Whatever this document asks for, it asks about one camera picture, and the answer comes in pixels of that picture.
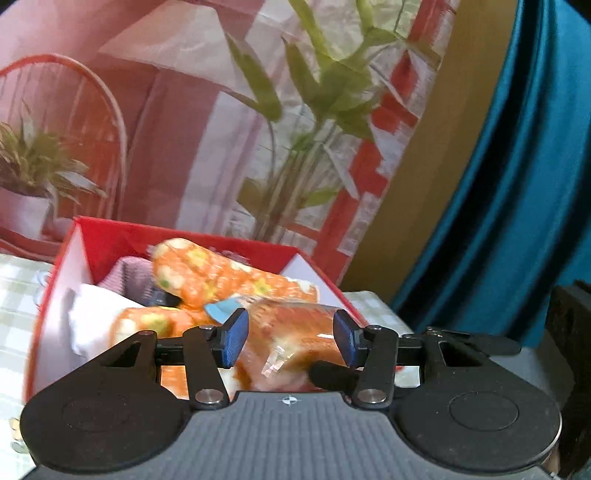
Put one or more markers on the checked rabbit print bed sheet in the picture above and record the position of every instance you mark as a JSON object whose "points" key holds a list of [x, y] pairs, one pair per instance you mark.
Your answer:
{"points": [[18, 323]]}

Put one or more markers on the pink cloth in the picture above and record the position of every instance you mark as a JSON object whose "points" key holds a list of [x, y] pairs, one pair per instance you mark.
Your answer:
{"points": [[127, 277]]}

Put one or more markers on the teal curtain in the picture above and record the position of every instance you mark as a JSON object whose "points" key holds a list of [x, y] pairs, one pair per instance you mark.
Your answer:
{"points": [[521, 184]]}

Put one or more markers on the plastic orange floral towel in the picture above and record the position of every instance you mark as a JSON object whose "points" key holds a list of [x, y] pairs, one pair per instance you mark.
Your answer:
{"points": [[295, 337]]}

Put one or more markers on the red cardboard box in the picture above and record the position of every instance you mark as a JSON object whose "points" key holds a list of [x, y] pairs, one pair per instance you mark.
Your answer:
{"points": [[64, 300]]}

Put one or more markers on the wall poster with plants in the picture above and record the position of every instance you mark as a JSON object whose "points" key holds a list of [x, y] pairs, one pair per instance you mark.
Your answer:
{"points": [[184, 115]]}

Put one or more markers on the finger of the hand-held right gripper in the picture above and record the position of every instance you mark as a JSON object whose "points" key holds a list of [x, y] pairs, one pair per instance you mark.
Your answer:
{"points": [[332, 374], [485, 344]]}

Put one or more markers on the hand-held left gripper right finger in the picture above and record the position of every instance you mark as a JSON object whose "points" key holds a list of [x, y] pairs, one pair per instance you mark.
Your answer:
{"points": [[345, 340]]}

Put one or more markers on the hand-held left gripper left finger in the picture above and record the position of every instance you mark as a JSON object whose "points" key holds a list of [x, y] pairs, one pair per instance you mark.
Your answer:
{"points": [[233, 340]]}

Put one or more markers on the white cloth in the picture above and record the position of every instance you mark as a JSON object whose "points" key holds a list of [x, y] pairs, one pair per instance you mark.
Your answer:
{"points": [[92, 323]]}

